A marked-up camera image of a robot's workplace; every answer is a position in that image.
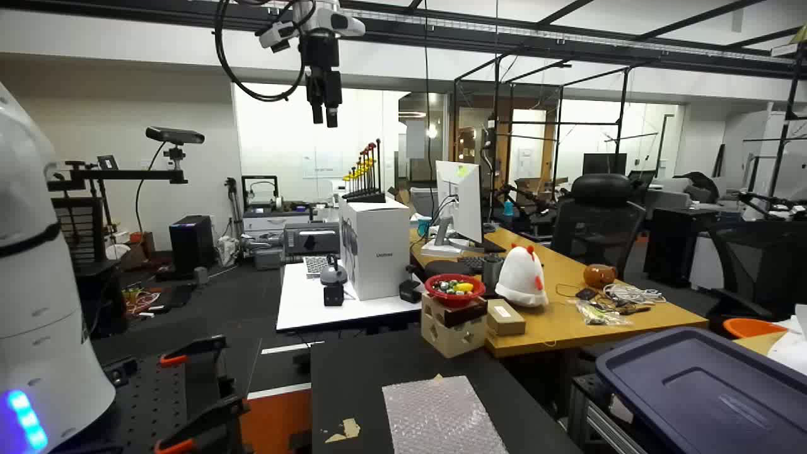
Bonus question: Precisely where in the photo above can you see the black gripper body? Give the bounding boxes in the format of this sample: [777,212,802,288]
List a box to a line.
[299,30,347,111]

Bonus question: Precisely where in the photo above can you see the clear bubble wrap sheet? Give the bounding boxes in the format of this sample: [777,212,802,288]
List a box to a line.
[382,373,513,454]

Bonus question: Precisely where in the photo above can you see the yellow items on rack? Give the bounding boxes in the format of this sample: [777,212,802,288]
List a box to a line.
[344,142,383,193]

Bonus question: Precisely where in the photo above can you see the gray printer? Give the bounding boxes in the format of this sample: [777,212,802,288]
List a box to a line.
[284,222,344,262]

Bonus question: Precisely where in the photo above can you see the large white box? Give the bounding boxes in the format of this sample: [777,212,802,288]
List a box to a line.
[338,198,415,303]

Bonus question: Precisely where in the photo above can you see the white computer monitor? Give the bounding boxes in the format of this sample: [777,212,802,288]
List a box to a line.
[419,159,487,260]

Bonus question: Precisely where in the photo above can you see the black computer tower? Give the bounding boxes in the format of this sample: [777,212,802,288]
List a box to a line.
[169,214,217,275]

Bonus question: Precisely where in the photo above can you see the small black device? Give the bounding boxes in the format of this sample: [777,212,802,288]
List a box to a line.
[397,279,424,306]

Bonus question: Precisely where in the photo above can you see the white table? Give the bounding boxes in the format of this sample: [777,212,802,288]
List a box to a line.
[275,260,424,333]

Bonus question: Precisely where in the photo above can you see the black metal rack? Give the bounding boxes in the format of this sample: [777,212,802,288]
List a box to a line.
[47,156,189,272]

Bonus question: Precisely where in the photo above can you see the red patterned bowl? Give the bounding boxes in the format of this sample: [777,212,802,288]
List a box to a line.
[424,270,490,309]

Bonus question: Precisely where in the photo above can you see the black cup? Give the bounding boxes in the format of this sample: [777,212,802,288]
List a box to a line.
[480,252,507,299]

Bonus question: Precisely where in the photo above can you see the black orange clamp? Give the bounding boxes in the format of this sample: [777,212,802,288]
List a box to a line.
[159,333,231,372]
[154,395,250,454]

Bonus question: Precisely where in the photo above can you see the tan black small box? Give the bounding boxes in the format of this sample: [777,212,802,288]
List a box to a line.
[484,299,529,339]

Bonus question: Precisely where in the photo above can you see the black computer monitor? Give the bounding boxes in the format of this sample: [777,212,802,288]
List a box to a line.
[580,151,632,178]

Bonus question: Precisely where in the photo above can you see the black office chair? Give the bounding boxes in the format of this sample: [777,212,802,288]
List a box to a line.
[550,172,649,272]

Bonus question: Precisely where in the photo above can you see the wooden desk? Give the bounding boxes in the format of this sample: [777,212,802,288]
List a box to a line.
[410,226,710,361]

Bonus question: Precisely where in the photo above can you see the brown bowl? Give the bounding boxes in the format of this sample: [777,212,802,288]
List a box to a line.
[582,262,618,291]

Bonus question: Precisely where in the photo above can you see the pile of snack packets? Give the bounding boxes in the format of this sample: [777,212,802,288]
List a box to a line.
[574,279,666,328]

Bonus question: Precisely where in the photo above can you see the black metal cart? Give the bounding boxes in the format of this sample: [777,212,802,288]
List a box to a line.
[569,373,640,454]

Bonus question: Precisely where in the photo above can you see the dark blue storage bin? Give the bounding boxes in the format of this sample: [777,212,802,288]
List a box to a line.
[594,325,807,454]

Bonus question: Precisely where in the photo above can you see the orange bowl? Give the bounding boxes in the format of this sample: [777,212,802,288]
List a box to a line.
[721,317,789,340]

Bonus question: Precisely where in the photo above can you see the white paper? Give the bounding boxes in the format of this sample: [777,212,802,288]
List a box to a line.
[768,306,807,377]

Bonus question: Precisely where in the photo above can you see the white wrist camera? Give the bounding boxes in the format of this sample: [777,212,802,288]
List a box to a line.
[258,13,299,53]

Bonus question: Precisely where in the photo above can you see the black frame 3D printer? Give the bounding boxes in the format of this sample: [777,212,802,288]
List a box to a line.
[241,174,284,218]

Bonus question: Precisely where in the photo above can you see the black camera on stand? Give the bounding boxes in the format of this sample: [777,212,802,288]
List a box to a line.
[144,124,208,172]

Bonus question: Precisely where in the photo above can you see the colourful wire bundle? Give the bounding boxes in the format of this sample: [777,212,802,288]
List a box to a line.
[122,285,166,320]

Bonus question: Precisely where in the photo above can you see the black overhead metal frame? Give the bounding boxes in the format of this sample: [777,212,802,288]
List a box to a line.
[0,0,807,83]

